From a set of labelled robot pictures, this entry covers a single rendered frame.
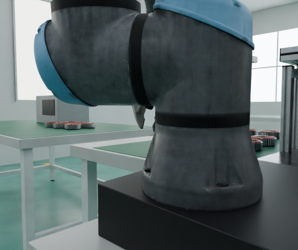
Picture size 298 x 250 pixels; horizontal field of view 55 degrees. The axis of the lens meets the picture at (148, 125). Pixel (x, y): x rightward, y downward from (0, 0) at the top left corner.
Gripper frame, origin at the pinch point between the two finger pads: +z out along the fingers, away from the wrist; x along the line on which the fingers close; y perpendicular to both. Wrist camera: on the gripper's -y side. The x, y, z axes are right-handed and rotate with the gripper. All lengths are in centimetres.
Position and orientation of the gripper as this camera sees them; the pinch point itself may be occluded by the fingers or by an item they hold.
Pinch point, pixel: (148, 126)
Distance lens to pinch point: 56.7
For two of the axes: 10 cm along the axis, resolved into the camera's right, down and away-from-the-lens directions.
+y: 2.7, -5.3, -8.1
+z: -1.2, 8.1, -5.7
